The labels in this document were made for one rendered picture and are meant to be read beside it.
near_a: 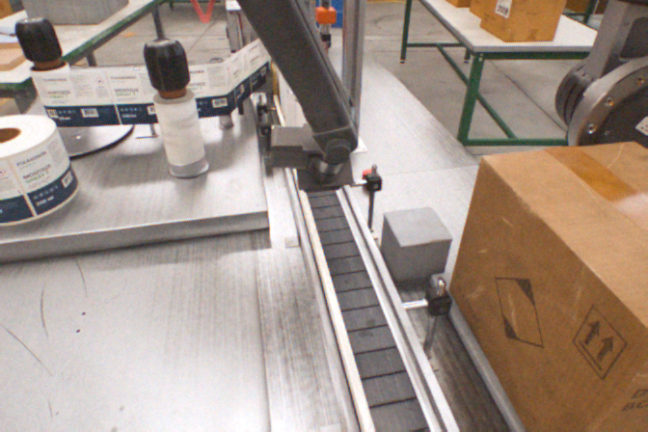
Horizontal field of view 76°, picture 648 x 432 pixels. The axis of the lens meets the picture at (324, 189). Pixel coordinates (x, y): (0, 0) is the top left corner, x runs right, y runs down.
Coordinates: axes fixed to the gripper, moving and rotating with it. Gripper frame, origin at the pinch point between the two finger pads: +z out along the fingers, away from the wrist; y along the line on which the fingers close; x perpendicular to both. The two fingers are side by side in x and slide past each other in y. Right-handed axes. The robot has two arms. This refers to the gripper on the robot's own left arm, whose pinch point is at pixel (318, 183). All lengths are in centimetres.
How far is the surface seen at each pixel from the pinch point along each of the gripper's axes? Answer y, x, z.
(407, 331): -4.3, 28.1, -26.6
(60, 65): 57, -43, 19
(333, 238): -0.8, 11.8, -2.6
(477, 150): -138, -62, 169
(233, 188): 17.4, -4.0, 10.5
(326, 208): -1.4, 4.5, 3.3
